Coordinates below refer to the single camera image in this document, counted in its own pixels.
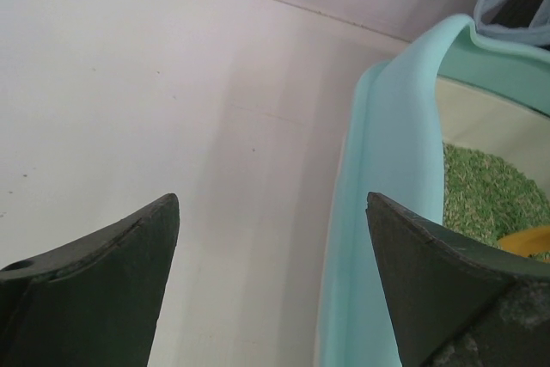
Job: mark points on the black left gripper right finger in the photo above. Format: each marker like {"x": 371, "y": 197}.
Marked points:
{"x": 454, "y": 301}

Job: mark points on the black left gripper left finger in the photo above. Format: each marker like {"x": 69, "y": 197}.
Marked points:
{"x": 94, "y": 301}

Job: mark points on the orange litter scoop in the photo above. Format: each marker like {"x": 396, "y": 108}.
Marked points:
{"x": 530, "y": 243}

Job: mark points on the teal cat litter box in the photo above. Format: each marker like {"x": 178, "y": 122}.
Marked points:
{"x": 450, "y": 86}

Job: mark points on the green litter pellets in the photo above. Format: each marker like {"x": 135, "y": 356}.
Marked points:
{"x": 487, "y": 198}

